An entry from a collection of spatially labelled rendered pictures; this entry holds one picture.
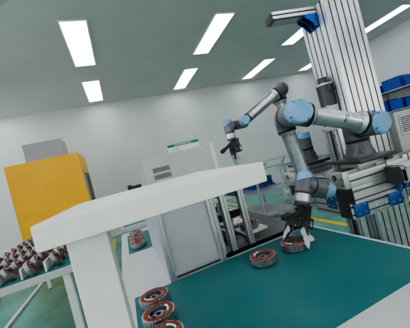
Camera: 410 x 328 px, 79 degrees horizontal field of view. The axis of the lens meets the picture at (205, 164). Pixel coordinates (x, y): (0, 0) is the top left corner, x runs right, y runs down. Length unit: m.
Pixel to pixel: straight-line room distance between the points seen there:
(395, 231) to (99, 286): 1.82
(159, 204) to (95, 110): 6.59
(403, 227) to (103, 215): 1.90
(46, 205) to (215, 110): 4.84
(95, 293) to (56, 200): 4.49
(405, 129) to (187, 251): 1.52
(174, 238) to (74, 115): 6.00
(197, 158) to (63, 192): 3.80
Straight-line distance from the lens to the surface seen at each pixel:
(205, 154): 1.34
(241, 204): 1.28
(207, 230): 1.22
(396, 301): 0.90
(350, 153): 1.59
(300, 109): 1.25
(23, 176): 5.05
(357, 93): 1.89
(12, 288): 2.28
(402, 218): 2.05
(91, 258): 0.45
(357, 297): 0.91
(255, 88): 8.27
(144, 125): 6.85
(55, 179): 4.92
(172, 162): 1.29
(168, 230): 1.17
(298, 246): 1.19
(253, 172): 0.43
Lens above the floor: 1.23
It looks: 1 degrees down
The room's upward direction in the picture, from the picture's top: 15 degrees counter-clockwise
